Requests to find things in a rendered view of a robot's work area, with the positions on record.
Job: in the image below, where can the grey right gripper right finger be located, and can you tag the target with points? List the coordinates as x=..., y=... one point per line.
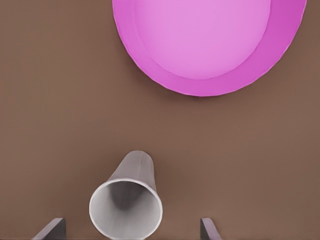
x=209, y=230

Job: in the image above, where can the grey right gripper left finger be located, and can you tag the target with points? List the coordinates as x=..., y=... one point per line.
x=53, y=230

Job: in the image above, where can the white IKEA cup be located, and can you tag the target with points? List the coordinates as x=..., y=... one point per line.
x=125, y=210

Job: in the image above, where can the pink round tray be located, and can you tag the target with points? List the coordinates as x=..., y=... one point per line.
x=200, y=42

